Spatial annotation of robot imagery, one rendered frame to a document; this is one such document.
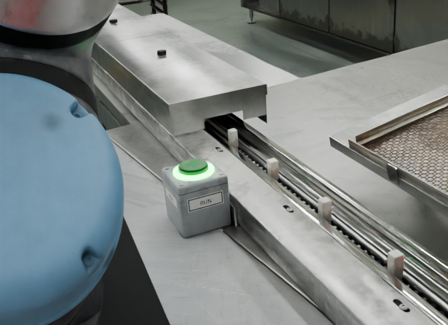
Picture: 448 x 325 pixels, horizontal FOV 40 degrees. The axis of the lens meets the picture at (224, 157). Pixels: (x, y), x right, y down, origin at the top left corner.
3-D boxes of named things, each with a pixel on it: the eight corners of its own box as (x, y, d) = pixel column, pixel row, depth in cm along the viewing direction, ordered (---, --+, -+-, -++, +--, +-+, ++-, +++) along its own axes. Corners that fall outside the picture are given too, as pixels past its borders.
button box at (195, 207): (167, 235, 88) (157, 166, 84) (217, 221, 91) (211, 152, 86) (187, 264, 81) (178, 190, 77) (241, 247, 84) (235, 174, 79)
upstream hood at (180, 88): (50, 22, 208) (45, -3, 205) (102, 14, 215) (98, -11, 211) (173, 146, 103) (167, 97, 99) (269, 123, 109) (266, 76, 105)
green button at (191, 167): (175, 173, 83) (173, 162, 82) (202, 166, 84) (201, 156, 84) (185, 184, 79) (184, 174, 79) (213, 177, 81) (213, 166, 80)
